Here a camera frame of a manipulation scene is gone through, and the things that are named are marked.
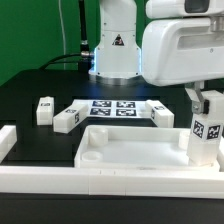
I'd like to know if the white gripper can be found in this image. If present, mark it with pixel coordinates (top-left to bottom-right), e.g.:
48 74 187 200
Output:
142 17 224 114

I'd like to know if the white desk top panel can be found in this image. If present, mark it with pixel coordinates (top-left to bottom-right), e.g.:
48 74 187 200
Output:
74 125 220 172

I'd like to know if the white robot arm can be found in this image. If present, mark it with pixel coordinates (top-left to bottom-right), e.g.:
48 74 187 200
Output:
89 0 224 114

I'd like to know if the fiducial marker sheet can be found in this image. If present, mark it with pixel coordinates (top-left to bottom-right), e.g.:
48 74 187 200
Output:
73 99 151 118

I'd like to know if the white U-shaped obstacle fence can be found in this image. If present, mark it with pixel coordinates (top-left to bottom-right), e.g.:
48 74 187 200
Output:
0 126 224 199

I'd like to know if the black cable with connector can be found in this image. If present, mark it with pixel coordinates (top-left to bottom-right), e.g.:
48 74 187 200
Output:
39 0 96 70

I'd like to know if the white thin cable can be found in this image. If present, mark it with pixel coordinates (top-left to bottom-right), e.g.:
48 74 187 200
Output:
58 0 67 70

